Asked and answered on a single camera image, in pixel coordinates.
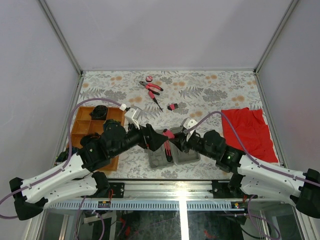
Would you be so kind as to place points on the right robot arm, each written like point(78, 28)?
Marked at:
point(253, 176)

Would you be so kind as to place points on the grey plastic tool case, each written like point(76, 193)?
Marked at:
point(157, 159)

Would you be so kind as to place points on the pink black utility knife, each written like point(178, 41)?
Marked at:
point(167, 149)

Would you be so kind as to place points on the rolled dark sock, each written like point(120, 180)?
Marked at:
point(99, 113)
point(108, 123)
point(89, 138)

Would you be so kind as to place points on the rolled dark sock top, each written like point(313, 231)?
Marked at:
point(99, 113)

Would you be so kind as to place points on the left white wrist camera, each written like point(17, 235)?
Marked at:
point(132, 114)

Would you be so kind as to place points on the pink black screwdriver short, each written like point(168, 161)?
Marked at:
point(152, 96)

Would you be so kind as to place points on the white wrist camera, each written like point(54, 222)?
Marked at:
point(189, 126)
point(132, 114)

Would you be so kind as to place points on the pink black long screwdriver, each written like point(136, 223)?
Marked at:
point(168, 134)

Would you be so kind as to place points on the rolled dark sock outside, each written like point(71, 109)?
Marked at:
point(63, 156)

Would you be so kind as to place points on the small red tape measure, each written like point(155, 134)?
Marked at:
point(149, 79)

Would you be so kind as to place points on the aluminium front rail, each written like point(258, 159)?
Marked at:
point(212, 195)

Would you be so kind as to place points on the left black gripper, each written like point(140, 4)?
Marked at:
point(155, 140)

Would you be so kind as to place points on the orange wooden divided tray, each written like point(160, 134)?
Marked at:
point(100, 130)

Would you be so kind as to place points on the pink black bit holder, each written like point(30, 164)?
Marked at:
point(172, 107)

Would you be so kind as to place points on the rolled dark sock lower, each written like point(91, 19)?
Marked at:
point(89, 138)

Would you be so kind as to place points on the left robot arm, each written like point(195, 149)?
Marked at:
point(79, 176)

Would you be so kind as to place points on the rolled dark sock middle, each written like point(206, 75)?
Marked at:
point(108, 123)

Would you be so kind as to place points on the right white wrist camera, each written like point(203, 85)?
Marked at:
point(189, 126)

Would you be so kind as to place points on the red cloth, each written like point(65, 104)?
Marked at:
point(252, 130)

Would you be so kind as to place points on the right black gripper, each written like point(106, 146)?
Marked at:
point(181, 139)

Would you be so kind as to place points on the pink black pliers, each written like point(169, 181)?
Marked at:
point(150, 87)

